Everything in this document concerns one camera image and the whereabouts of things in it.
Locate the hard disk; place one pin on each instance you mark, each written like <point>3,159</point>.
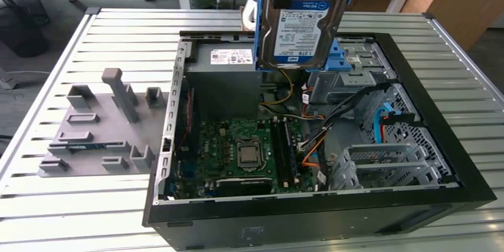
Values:
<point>303,36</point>

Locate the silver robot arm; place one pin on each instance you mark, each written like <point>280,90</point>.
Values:
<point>248,13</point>

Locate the grey metal disk bay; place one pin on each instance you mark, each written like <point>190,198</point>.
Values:
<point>378,147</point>

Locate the blue plastic drive latch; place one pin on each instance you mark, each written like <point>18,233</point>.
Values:
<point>339,60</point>

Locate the grey metal optical drive cage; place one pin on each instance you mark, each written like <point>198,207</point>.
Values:
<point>354,79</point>

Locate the grey power supply unit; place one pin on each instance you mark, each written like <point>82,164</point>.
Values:
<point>220,92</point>

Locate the wooden cabinet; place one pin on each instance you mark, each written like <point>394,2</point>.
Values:
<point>464,4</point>

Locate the silver CPU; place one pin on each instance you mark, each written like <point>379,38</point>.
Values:
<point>250,154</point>

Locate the green motherboard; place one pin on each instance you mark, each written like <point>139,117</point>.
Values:
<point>220,151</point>

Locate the CPU socket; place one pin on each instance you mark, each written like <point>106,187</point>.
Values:
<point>238,157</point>

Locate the grey parts rack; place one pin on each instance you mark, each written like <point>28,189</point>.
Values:
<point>99,122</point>

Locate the black graphics card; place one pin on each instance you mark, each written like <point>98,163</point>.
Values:
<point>244,185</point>

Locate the blue RAM stick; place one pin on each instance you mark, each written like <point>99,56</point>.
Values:
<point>87,146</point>

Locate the grey metal foot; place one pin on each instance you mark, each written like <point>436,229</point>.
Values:
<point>8,81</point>

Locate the black PC case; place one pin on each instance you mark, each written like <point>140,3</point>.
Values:
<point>315,225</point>

